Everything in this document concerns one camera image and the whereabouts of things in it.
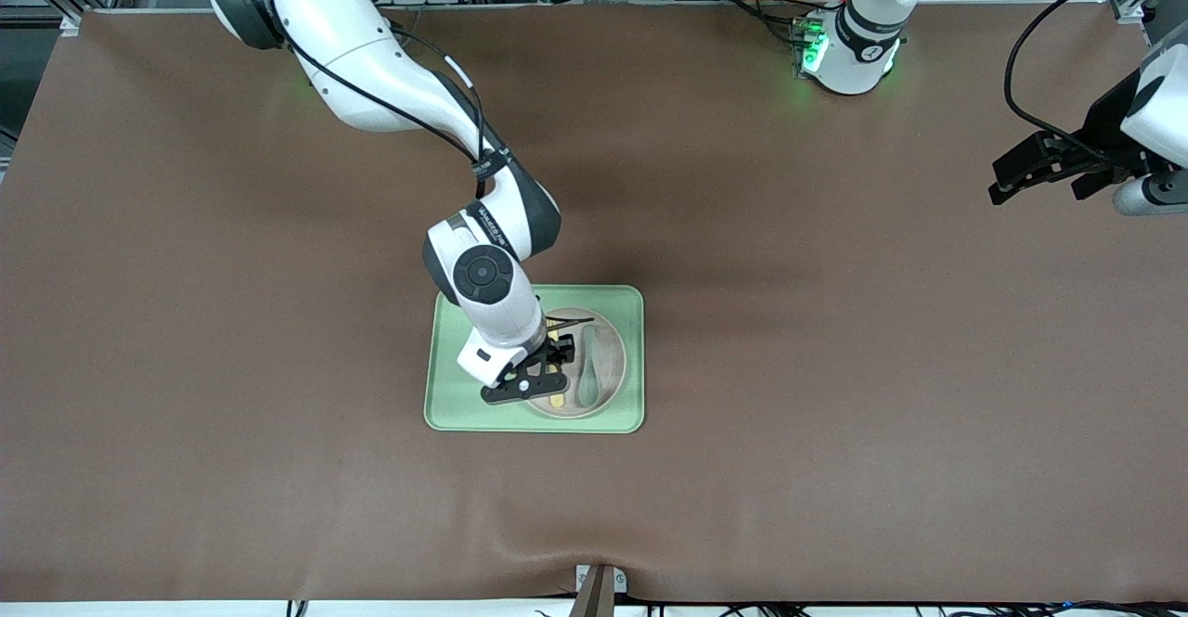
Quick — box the yellow plastic fork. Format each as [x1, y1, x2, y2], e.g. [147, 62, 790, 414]
[546, 315, 567, 409]

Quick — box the teal plastic spoon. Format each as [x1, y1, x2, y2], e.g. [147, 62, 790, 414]
[577, 324, 600, 408]

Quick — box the round beige plate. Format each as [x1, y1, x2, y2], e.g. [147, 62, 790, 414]
[520, 307, 628, 420]

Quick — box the light green rectangular tray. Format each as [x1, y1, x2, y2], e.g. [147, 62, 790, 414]
[424, 284, 645, 434]

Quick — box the grey metal table clamp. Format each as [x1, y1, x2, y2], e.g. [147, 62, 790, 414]
[572, 564, 628, 617]

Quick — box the brown table mat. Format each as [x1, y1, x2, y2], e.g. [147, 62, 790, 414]
[0, 3, 1188, 604]

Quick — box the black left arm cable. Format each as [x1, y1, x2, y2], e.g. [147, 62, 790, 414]
[1004, 0, 1175, 159]

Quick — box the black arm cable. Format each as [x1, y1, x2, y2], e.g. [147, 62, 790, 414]
[265, 0, 596, 331]
[1004, 0, 1175, 159]

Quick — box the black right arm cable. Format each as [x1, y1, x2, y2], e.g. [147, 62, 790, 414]
[265, 0, 596, 331]

